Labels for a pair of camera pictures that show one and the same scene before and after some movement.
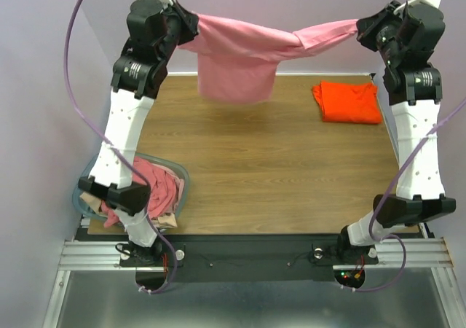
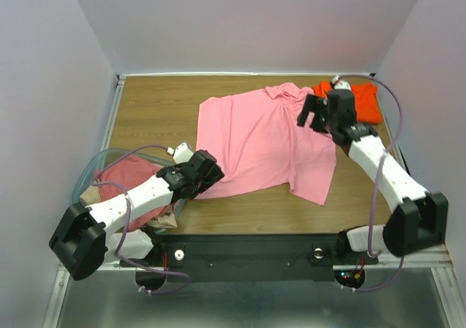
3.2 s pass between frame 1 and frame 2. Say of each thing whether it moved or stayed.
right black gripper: moved
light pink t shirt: moved
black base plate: stayed
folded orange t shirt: stayed
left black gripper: moved
